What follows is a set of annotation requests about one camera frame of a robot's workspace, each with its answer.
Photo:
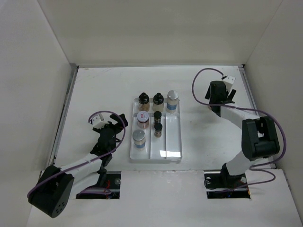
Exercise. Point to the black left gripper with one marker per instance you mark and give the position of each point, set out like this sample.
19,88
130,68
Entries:
110,125

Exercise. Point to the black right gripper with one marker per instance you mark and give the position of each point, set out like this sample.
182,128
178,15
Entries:
231,94

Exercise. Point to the silver-cap blue-label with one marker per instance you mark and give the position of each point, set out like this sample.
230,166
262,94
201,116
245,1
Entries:
139,139

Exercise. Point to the white-cap orange-label spice jar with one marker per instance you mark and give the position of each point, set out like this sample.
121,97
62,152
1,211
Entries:
143,119

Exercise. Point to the black-cap brown spice bottle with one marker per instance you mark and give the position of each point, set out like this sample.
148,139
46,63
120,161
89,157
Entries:
144,102

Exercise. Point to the black-cap brown spice jar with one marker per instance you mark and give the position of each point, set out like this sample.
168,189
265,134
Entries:
157,117

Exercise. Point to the black flip-lid small jar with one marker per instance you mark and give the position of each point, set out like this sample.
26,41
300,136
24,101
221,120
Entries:
158,130

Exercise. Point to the black-cap white powder bottle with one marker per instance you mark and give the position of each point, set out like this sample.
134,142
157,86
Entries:
158,102

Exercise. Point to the silver-cap blue-label bottle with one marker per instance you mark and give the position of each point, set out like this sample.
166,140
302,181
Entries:
172,101

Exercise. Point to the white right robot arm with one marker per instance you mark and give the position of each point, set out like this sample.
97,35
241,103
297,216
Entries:
258,134

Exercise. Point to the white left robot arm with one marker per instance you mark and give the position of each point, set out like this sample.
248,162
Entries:
58,184

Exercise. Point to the white divided organizer tray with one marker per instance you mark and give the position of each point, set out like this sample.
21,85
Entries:
164,149

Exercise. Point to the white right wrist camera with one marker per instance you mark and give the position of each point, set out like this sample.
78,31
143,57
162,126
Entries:
228,81

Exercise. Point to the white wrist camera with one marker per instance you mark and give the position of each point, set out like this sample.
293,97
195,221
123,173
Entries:
97,121
228,81

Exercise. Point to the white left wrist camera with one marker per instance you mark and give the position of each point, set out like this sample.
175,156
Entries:
97,121

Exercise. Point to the right aluminium table rail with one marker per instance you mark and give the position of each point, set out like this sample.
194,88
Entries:
247,87

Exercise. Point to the aluminium table rail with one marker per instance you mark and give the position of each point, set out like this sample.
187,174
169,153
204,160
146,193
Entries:
56,142
247,87

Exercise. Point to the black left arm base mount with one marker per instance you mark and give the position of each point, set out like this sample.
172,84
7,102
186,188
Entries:
104,179

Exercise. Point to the left aluminium table rail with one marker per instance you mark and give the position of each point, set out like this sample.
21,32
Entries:
56,142

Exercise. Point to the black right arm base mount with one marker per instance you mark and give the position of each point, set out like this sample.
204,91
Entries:
231,182

